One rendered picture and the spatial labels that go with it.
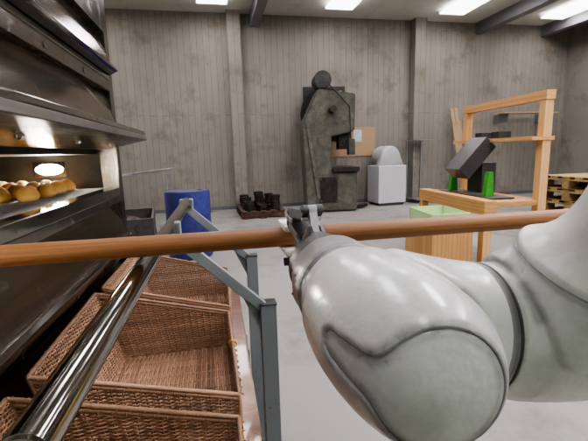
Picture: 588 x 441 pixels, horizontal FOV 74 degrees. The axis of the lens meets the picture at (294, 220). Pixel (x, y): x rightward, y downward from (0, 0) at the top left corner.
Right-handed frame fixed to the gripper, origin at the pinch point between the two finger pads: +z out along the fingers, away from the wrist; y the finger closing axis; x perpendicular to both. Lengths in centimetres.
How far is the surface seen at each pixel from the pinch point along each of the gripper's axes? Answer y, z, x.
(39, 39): -47, 73, -57
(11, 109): -21, 18, -43
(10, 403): 35, 24, -54
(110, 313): 2.3, -18.7, -21.8
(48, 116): -21, 32, -43
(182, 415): 44, 24, -21
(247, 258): 25, 82, -1
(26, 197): -1, 92, -74
